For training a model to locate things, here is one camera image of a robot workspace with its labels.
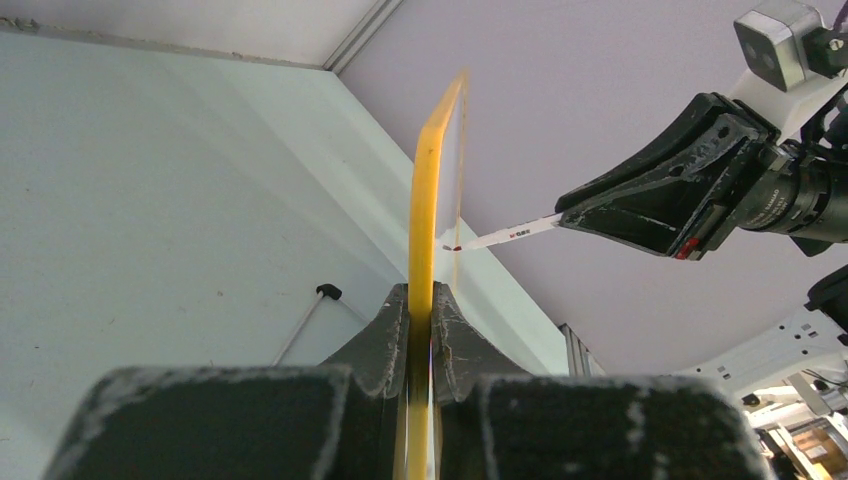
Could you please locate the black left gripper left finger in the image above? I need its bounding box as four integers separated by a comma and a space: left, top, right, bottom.
45, 284, 409, 479

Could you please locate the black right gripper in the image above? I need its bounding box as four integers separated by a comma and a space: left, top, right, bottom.
555, 92, 847, 260

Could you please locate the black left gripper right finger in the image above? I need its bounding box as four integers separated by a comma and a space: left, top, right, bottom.
432, 283, 774, 479

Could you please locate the white marker pen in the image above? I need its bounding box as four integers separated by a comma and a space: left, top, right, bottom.
436, 213, 562, 252

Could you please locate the yellow framed whiteboard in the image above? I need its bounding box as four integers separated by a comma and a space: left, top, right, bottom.
404, 69, 469, 479

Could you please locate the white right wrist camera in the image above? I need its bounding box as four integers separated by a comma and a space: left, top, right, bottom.
728, 1, 847, 142

